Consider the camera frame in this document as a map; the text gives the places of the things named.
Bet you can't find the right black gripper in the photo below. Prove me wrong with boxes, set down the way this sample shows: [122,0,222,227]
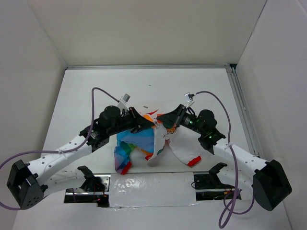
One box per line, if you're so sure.
[157,103,205,135]

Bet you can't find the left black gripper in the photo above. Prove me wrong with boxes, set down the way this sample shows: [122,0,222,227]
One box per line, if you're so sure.
[108,107,154,136]

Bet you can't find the colourful rainbow kids jacket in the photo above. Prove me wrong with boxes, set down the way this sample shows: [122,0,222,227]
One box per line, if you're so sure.
[114,109,201,175]

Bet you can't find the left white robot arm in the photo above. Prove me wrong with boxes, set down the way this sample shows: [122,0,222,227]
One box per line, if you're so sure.
[7,106,154,210]

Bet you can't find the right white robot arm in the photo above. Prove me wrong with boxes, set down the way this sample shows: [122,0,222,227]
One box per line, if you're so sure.
[157,105,292,211]

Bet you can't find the white taped front panel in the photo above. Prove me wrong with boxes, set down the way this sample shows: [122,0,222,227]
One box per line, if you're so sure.
[109,172,197,207]

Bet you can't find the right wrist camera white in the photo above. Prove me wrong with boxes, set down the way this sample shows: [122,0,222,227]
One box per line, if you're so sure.
[185,92,195,109]

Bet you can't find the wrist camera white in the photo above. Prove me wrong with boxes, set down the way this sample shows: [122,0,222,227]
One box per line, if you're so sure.
[185,92,195,109]
[117,94,130,110]

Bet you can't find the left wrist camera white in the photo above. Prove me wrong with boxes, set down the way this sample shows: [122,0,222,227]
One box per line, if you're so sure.
[117,94,130,110]

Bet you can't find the aluminium frame rail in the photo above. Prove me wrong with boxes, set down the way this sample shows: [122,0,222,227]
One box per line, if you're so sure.
[66,63,267,168]

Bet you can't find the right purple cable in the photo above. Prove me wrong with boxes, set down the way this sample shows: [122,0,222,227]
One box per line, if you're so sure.
[194,90,255,228]

